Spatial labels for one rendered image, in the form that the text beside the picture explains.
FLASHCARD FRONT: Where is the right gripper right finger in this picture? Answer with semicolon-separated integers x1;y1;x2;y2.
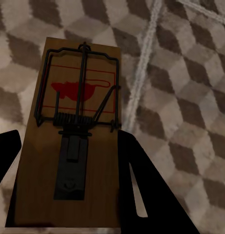
117;130;200;234

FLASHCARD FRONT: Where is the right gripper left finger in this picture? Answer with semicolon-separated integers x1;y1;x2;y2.
0;130;22;183

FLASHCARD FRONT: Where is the mousetrap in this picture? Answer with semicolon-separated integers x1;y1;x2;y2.
5;37;122;228

